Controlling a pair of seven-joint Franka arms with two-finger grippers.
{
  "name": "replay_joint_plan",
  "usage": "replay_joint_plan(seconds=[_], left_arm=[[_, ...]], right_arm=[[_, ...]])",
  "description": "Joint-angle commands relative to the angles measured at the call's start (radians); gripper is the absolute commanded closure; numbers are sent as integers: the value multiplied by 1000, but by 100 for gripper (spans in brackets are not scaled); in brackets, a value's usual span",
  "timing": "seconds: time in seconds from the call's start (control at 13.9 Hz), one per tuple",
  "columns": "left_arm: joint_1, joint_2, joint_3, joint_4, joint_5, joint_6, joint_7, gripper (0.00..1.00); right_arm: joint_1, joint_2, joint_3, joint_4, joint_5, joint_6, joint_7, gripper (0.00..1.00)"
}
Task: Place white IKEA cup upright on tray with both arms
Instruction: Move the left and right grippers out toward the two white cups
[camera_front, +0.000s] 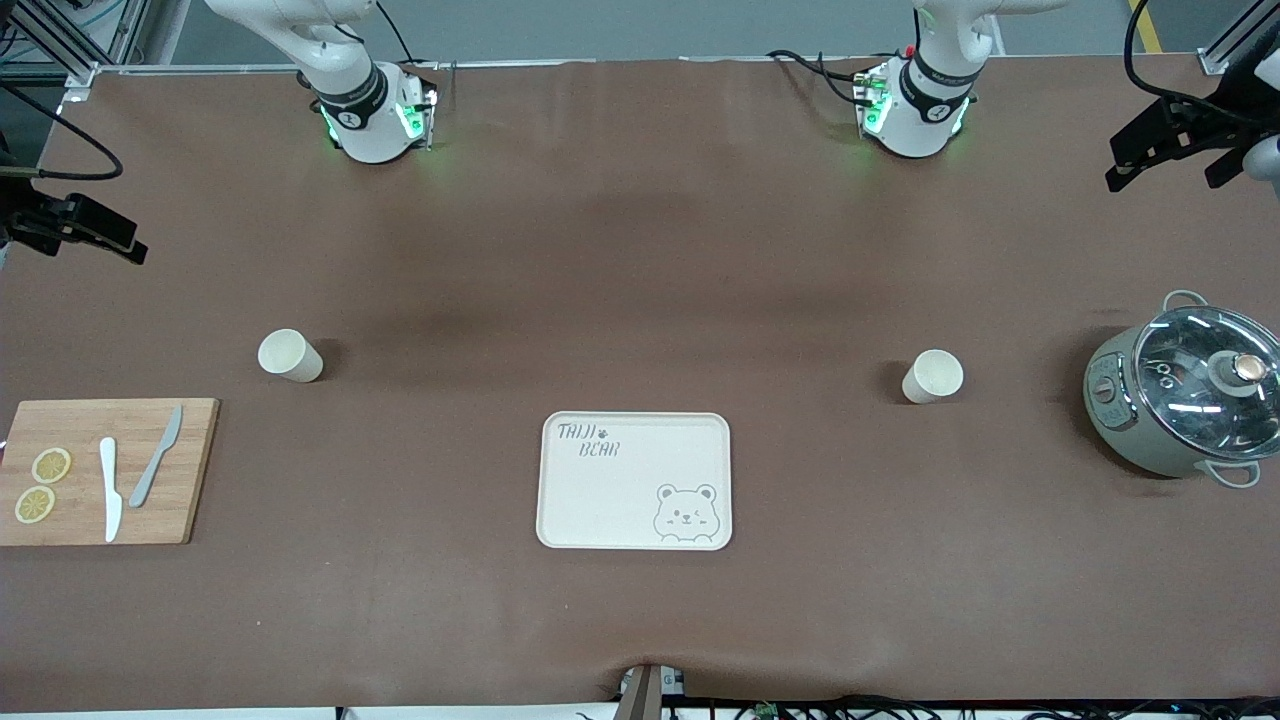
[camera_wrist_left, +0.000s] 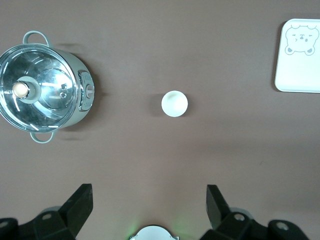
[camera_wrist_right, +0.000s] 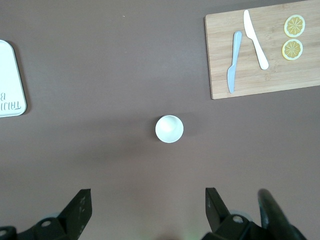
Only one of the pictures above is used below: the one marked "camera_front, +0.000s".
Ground white plastic knife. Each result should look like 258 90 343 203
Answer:
99 437 123 543

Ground glass pot lid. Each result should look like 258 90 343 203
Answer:
1133 305 1280 461

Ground white plastic cup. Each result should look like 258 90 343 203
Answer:
258 328 324 384
902 349 965 405

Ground aluminium frame profile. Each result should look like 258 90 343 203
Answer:
1200 0 1280 76
0 0 151 91

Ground grey-green electric cooking pot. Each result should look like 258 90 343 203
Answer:
1083 290 1280 489

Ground grey plastic knife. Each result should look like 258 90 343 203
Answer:
128 404 184 509

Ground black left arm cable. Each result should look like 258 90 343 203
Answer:
1123 0 1251 126

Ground bamboo cutting board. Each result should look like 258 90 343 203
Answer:
0 398 220 547

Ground metal bracket at table edge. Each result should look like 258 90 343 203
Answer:
617 663 686 720

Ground brown table cover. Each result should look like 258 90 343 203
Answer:
0 55 1280 713

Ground cream bear print tray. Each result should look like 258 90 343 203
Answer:
536 411 733 551

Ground black base cable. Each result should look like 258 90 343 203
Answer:
375 0 416 63

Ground black base power cables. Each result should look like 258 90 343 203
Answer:
767 48 871 106

